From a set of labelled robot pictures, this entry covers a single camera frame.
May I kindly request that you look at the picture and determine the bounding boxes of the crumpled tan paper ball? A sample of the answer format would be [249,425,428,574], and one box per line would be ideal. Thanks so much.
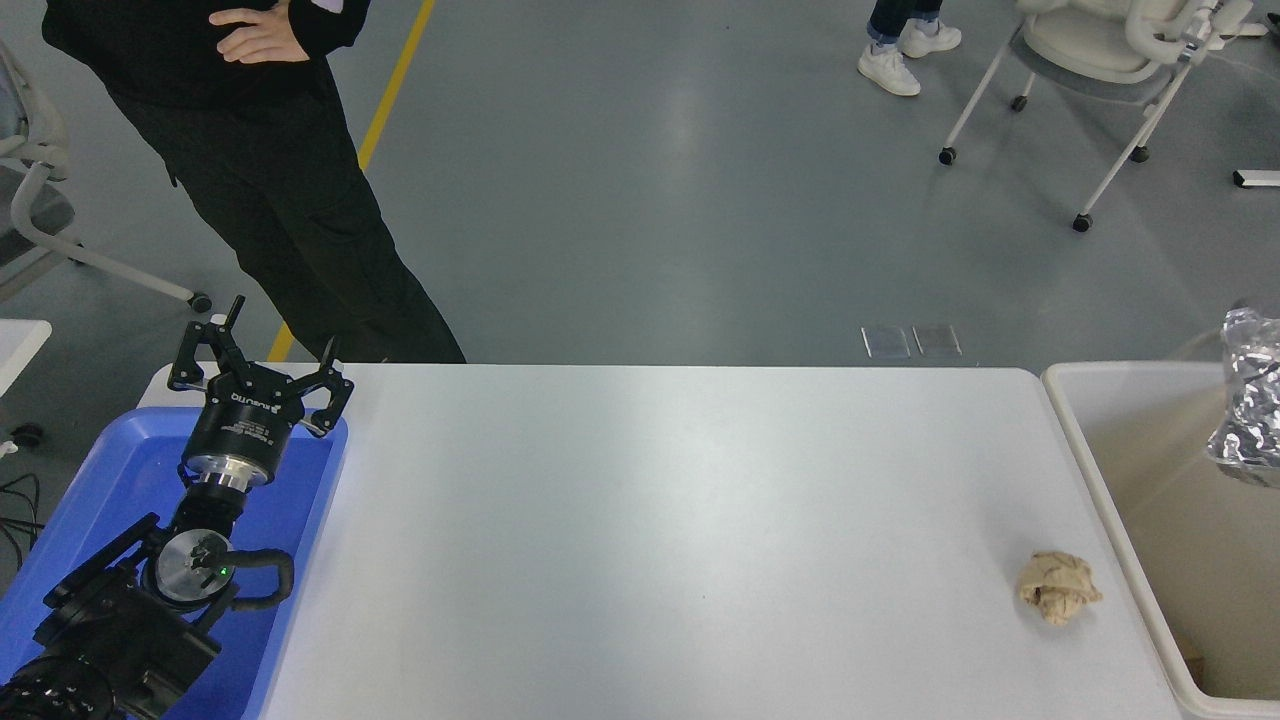
[1017,550,1104,626]

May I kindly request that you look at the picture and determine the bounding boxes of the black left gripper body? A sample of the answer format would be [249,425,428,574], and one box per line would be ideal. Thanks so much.
[186,362,306,469]

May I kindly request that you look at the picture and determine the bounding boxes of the grey office chair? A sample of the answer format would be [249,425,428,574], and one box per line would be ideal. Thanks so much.
[0,45,213,313]

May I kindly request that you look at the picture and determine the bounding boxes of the blue plastic tray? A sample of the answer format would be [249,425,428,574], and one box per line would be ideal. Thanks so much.
[0,405,349,720]

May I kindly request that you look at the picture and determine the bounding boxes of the person's hand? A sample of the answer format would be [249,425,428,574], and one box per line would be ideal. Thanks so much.
[208,0,312,65]

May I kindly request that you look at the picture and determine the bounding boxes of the tan paper scrap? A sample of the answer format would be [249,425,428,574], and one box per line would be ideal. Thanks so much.
[1172,630,1207,683]

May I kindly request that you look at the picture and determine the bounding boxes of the person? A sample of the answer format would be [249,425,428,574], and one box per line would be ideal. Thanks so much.
[42,0,467,364]
[857,0,963,98]

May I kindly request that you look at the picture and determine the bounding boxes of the white wheeled chair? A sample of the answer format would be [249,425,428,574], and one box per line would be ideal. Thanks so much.
[937,0,1267,233]

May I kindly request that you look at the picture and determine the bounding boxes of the small white side table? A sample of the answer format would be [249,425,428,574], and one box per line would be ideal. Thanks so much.
[0,319,52,396]

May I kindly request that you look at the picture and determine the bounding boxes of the silver foil plate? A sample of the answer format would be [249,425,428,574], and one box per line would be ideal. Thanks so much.
[1206,306,1280,473]

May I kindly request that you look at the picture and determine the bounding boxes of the large pale plastic bin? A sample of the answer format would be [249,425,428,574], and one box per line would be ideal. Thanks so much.
[1040,361,1280,720]

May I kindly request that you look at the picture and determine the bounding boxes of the black cables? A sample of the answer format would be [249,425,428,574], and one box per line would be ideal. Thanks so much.
[0,473,43,573]

